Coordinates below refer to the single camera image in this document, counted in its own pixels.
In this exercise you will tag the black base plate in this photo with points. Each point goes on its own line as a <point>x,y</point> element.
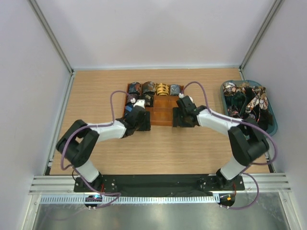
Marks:
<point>169,185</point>

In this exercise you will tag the dark brown rolled tie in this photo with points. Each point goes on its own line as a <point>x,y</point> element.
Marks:
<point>132,98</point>

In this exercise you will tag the brown blue floral tie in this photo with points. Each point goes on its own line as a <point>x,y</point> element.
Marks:
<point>256,95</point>

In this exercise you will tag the dark green tie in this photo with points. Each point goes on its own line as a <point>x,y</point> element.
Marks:
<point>238,100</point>

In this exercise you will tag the navy orange rolled tie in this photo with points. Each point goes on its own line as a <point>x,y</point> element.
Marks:
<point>135,88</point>

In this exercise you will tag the blue striped rolled tie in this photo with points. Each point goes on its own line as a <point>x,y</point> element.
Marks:
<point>128,110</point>

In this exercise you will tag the white slotted cable duct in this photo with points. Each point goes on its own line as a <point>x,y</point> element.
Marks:
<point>99,200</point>

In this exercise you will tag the yellow black rolled tie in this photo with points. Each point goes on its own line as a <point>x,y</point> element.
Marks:
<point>162,89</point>

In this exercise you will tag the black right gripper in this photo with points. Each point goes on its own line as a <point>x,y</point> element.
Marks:
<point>176,113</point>

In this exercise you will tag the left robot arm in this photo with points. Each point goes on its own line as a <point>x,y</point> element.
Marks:
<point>77,144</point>

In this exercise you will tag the teal plastic bin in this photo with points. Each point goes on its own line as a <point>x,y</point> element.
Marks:
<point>267,118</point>

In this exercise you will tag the brown blue rolled tie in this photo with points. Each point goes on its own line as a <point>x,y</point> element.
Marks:
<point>149,87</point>

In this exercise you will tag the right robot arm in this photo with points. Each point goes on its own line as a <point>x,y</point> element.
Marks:
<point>247,140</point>

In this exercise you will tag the dark camouflage rolled tie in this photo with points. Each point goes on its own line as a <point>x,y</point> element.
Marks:
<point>149,99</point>

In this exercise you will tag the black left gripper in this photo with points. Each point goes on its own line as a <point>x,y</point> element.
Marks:
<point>146,124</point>

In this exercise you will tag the grey floral tie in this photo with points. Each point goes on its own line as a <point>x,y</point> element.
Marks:
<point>175,90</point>

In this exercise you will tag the dark navy floral tie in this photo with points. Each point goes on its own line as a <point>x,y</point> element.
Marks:
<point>234,112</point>

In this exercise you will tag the aluminium frame rail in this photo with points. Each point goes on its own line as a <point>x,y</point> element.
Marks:
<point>64,184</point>

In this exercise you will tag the orange compartment tray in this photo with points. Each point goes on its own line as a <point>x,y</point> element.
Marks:
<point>161,114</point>

